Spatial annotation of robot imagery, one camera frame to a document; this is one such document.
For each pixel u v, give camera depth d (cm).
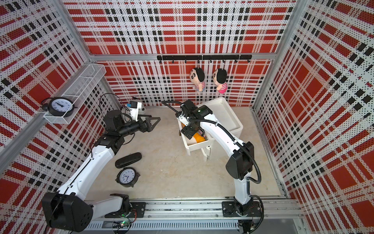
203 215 73
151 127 66
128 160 89
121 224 70
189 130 73
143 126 65
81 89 80
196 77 91
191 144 75
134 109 65
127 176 82
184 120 74
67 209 38
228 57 89
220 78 94
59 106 64
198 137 80
